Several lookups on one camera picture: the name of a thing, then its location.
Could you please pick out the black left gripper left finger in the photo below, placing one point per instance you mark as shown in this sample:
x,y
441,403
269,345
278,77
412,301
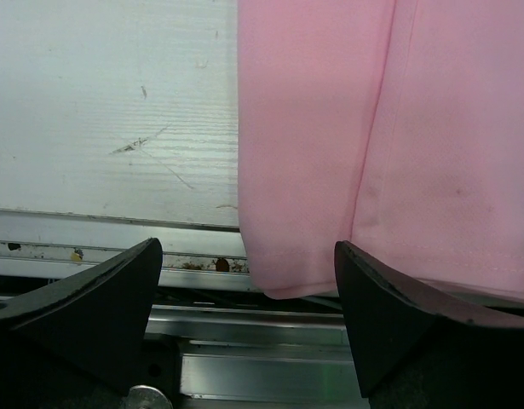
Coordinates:
x,y
75,343

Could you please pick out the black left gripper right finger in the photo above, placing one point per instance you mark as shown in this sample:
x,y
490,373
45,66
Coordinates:
x,y
414,346

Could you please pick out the pink t-shirt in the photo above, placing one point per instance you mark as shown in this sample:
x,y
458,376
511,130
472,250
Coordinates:
x,y
395,125

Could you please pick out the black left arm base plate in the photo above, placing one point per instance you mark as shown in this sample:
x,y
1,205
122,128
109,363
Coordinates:
x,y
158,374

